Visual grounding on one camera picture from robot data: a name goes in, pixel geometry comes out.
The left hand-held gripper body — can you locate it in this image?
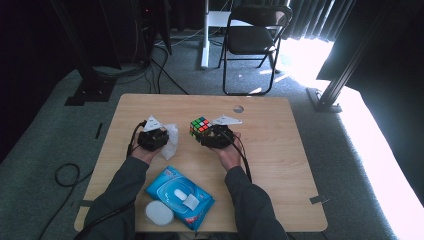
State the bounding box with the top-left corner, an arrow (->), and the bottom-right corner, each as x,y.
136,114 -> 170,153

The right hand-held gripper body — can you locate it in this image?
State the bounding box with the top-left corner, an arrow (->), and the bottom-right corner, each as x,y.
203,114 -> 243,150

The multicoloured puzzle cube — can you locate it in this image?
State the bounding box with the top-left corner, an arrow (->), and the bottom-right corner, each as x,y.
189,116 -> 213,143

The white wet wipe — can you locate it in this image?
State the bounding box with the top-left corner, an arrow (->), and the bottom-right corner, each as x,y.
160,123 -> 180,161
173,188 -> 188,202

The blue wet wipe packet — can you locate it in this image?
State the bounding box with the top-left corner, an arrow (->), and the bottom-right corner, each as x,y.
145,165 -> 216,232

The person's left hand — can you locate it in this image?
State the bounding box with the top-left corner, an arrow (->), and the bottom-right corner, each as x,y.
129,143 -> 160,166

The person's right hand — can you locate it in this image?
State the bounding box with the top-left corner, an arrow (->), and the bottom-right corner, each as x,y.
211,132 -> 243,172

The white round lid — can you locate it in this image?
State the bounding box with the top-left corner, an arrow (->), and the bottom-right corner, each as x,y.
144,199 -> 175,227

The black metal stand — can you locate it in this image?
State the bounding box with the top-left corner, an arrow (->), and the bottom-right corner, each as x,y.
306,6 -> 384,114
49,0 -> 118,107

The white desk leg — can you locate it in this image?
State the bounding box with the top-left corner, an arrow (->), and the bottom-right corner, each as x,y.
200,0 -> 231,70

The black folding chair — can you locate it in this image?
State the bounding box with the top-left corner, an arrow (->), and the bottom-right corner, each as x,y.
218,4 -> 294,97

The dark equipment tower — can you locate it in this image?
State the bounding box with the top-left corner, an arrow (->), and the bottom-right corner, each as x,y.
133,0 -> 173,68

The dark curtain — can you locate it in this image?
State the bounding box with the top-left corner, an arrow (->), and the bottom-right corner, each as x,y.
286,0 -> 338,43

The left hand-held gripper cable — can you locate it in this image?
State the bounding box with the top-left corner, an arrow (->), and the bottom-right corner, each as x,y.
73,120 -> 148,240

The hand-held gripper cable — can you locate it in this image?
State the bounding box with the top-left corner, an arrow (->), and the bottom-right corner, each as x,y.
219,131 -> 253,184
73,120 -> 148,240

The right hand-held gripper cable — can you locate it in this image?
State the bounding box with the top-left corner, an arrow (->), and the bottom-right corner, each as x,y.
219,131 -> 253,184

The white floor cable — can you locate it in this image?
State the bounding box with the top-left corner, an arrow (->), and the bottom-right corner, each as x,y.
155,27 -> 205,48

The black floor cable loop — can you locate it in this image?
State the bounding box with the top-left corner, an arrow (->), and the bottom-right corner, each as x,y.
38,162 -> 95,240

